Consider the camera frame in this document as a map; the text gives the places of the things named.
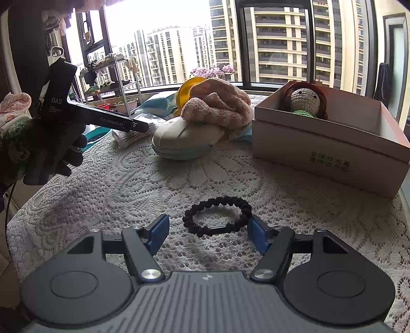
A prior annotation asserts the blue face mask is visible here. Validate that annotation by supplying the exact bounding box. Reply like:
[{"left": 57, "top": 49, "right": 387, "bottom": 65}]
[{"left": 231, "top": 124, "right": 254, "bottom": 142}]

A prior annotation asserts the dark hanging cloth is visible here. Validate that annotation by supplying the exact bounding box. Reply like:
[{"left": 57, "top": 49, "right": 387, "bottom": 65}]
[{"left": 373, "top": 62, "right": 393, "bottom": 107}]

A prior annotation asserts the black cable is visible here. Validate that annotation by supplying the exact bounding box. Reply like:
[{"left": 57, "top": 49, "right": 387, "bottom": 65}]
[{"left": 3, "top": 182, "right": 17, "bottom": 233}]

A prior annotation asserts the crochet doll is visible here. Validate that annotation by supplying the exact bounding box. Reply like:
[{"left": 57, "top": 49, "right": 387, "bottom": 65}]
[{"left": 282, "top": 81, "right": 329, "bottom": 121}]

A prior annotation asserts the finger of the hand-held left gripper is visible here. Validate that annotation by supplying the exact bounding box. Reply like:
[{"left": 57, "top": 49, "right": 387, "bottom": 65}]
[{"left": 71, "top": 102, "right": 150, "bottom": 133}]

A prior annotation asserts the cream white shoe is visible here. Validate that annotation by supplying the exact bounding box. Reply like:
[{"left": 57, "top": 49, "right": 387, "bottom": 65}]
[{"left": 151, "top": 116, "right": 233, "bottom": 161}]

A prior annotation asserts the black braided hair tie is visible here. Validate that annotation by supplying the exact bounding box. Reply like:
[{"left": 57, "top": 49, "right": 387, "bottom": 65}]
[{"left": 182, "top": 196, "right": 253, "bottom": 238}]

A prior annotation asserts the metal shelf rack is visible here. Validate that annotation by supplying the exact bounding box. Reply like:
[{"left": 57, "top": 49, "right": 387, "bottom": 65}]
[{"left": 78, "top": 53, "right": 143, "bottom": 116}]

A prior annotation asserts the yellow plastic ball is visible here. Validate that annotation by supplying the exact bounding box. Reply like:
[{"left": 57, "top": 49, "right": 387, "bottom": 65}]
[{"left": 174, "top": 77, "right": 206, "bottom": 118}]

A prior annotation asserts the cardboard box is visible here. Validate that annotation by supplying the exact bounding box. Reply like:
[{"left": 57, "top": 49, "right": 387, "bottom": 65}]
[{"left": 251, "top": 81, "right": 410, "bottom": 200}]

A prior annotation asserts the white lace tablecloth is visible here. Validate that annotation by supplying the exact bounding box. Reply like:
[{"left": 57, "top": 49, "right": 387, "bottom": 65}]
[{"left": 6, "top": 93, "right": 410, "bottom": 333}]

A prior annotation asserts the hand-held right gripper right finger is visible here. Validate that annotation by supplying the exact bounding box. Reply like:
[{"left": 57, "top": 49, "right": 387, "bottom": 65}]
[{"left": 247, "top": 214, "right": 351, "bottom": 284}]

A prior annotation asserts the person's left hand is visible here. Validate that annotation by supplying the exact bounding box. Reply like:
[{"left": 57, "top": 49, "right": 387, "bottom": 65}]
[{"left": 23, "top": 119, "right": 88, "bottom": 186}]

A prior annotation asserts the blue and white packet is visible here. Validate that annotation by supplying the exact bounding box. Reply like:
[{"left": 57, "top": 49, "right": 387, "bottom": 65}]
[{"left": 140, "top": 92, "right": 182, "bottom": 120}]

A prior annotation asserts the white ribbed cloth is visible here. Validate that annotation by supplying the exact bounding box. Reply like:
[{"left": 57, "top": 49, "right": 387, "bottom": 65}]
[{"left": 111, "top": 129, "right": 155, "bottom": 148}]

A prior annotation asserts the pink floral cloth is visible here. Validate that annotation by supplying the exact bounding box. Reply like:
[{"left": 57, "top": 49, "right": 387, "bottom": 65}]
[{"left": 0, "top": 92, "right": 32, "bottom": 129}]

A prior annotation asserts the pink orchid plant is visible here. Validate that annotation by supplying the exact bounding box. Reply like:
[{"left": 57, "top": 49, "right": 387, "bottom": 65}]
[{"left": 190, "top": 65, "right": 236, "bottom": 81}]

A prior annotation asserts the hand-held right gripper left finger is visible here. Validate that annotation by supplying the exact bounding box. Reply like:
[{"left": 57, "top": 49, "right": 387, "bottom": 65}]
[{"left": 66, "top": 214, "right": 170, "bottom": 285}]

